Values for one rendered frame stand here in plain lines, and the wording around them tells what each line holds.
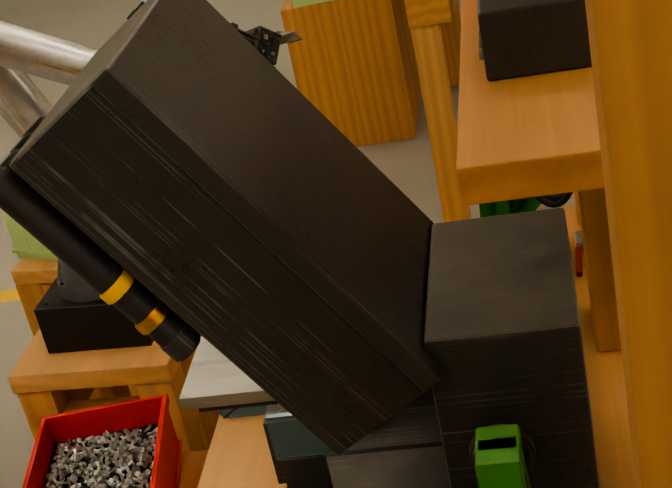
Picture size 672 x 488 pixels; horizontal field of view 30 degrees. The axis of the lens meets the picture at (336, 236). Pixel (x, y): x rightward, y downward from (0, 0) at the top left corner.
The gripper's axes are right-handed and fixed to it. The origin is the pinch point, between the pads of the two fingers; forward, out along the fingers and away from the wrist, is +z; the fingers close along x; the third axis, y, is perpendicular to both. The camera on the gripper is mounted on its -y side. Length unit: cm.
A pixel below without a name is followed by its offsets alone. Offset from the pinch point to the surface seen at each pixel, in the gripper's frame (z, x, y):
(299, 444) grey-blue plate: -24, -76, 58
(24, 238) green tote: -20, -33, -72
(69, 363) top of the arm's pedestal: -27, -64, -17
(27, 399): -30, -72, -24
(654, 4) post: -72, -55, 156
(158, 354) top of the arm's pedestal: -16, -61, -4
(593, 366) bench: 22, -56, 68
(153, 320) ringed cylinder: -58, -68, 75
